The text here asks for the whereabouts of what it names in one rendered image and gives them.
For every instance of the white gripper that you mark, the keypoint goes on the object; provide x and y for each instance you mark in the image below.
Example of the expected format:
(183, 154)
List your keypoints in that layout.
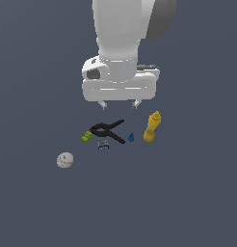
(118, 88)

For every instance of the black spring clamp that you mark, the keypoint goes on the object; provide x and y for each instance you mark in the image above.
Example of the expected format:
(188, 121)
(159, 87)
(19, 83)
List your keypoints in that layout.
(107, 130)

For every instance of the small blue toy piece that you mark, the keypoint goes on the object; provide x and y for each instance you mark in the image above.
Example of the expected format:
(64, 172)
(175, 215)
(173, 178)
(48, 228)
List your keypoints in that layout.
(131, 137)

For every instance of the yellow mustard bottle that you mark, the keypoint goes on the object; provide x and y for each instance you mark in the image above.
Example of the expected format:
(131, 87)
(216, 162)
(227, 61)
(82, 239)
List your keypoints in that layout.
(152, 126)

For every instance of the green toy block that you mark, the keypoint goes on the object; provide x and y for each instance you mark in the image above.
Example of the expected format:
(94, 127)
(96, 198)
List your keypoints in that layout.
(86, 136)

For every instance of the white baseball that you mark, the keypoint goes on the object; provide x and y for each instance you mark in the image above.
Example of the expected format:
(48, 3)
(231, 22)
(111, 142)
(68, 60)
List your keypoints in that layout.
(65, 159)

